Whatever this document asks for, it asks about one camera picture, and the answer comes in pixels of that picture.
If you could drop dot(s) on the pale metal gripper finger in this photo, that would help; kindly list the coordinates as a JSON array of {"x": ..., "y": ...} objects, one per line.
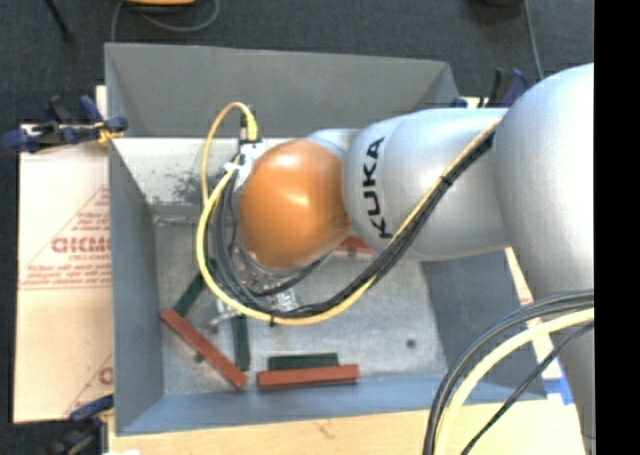
[
  {"x": 212, "y": 310},
  {"x": 220, "y": 325}
]

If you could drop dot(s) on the red-brown flat block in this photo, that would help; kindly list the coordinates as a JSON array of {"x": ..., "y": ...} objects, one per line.
[
  {"x": 356, "y": 244},
  {"x": 307, "y": 376},
  {"x": 202, "y": 345}
]

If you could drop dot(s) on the dark green flat block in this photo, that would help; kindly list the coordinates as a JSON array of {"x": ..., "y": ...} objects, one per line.
[
  {"x": 303, "y": 361},
  {"x": 242, "y": 343},
  {"x": 189, "y": 295}
]

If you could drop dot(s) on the grey metal bin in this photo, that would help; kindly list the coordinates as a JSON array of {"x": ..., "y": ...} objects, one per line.
[{"x": 150, "y": 293}]

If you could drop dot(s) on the brown cardboard board red print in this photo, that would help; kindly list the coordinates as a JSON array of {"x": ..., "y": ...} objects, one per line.
[{"x": 60, "y": 323}]

